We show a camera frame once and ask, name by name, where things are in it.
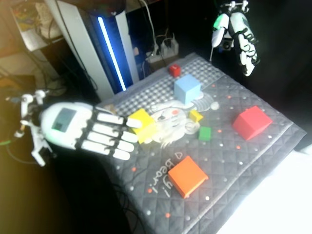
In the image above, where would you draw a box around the white power strip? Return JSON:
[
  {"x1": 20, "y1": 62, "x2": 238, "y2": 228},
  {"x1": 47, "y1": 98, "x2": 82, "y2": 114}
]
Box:
[{"x1": 146, "y1": 36, "x2": 180, "y2": 64}]

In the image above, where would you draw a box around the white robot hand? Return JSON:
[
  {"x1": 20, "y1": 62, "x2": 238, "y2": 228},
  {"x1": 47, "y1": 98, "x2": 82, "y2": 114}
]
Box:
[
  {"x1": 211, "y1": 11, "x2": 260, "y2": 77},
  {"x1": 38, "y1": 101, "x2": 143, "y2": 161}
]

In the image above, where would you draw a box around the white cable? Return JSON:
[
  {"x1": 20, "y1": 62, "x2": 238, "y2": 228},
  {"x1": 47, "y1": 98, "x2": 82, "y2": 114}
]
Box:
[{"x1": 140, "y1": 0, "x2": 159, "y2": 49}]

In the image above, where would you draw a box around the white tower with blue light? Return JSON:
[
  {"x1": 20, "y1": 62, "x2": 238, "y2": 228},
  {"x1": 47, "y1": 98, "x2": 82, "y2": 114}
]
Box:
[{"x1": 43, "y1": 0, "x2": 139, "y2": 102}]

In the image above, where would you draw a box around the large light blue block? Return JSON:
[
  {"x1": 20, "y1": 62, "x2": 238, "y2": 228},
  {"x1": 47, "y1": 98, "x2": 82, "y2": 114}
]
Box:
[{"x1": 173, "y1": 74, "x2": 202, "y2": 105}]

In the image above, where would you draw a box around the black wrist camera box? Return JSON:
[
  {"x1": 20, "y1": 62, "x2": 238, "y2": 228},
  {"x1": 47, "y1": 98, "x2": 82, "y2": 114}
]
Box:
[{"x1": 220, "y1": 38, "x2": 234, "y2": 51}]

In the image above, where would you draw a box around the small green cube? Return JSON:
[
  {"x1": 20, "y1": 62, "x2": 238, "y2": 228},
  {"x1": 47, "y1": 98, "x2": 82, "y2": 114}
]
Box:
[{"x1": 197, "y1": 126, "x2": 212, "y2": 141}]

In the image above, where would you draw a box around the grey quilt with bear print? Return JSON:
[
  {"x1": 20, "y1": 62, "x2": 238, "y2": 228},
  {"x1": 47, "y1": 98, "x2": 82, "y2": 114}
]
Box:
[{"x1": 96, "y1": 52, "x2": 308, "y2": 234}]

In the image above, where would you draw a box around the small red cube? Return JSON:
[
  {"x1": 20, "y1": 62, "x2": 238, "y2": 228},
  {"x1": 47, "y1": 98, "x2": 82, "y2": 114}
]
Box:
[{"x1": 168, "y1": 64, "x2": 182, "y2": 78}]

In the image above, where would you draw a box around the large orange block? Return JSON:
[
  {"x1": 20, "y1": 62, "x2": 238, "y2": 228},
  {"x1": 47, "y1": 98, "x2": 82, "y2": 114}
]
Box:
[{"x1": 167, "y1": 156, "x2": 209, "y2": 199}]

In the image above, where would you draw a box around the large red block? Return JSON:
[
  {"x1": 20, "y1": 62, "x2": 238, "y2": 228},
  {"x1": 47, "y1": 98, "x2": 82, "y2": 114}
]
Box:
[{"x1": 232, "y1": 105, "x2": 273, "y2": 141}]

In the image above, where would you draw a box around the large yellow block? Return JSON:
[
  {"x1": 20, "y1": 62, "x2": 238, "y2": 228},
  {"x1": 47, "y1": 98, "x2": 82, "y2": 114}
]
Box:
[{"x1": 128, "y1": 108, "x2": 156, "y2": 145}]

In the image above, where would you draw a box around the small yellow cube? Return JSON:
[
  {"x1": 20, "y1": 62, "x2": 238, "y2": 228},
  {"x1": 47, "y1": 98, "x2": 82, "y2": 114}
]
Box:
[{"x1": 189, "y1": 109, "x2": 204, "y2": 123}]

